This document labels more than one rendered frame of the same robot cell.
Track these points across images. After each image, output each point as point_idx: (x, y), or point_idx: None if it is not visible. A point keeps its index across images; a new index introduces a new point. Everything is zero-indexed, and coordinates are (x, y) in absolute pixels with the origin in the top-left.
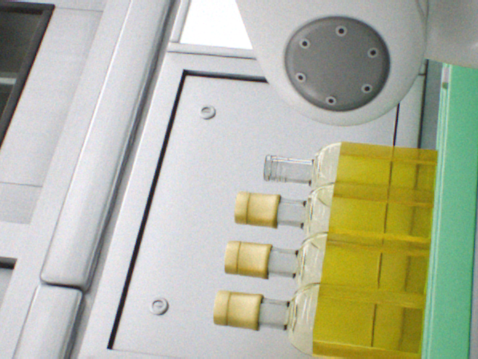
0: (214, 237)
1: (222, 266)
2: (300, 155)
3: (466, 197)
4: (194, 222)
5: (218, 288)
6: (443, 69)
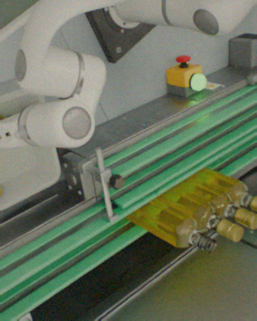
0: (243, 303)
1: (247, 289)
2: (170, 319)
3: (174, 138)
4: (249, 316)
5: (255, 282)
6: (111, 218)
